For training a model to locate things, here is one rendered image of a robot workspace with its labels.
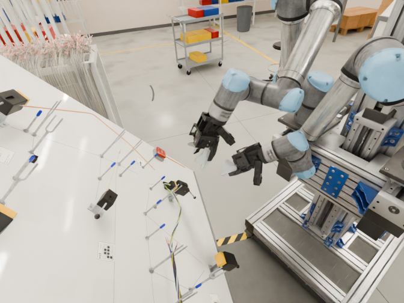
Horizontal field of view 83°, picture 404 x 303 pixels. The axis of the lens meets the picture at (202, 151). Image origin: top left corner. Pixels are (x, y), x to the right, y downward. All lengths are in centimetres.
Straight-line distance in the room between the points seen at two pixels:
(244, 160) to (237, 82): 34
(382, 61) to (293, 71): 21
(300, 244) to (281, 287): 34
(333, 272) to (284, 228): 40
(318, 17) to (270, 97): 28
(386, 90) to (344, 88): 19
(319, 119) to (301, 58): 26
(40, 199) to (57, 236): 10
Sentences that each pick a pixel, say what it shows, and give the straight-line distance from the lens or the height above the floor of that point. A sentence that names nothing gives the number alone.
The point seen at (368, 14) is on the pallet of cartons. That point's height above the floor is 42.
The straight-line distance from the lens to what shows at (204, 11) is 483.
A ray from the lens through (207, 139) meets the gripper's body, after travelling 76.
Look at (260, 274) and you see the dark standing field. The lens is 200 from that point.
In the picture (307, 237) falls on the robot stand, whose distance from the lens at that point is 197.
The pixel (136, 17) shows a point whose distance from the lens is 894.
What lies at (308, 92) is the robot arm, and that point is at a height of 133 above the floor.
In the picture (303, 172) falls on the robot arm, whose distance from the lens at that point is 93.
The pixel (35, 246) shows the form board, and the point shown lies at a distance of 62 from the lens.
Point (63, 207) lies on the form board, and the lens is 70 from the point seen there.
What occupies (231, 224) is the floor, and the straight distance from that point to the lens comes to 216.
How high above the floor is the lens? 184
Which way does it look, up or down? 41 degrees down
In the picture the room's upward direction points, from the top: 4 degrees counter-clockwise
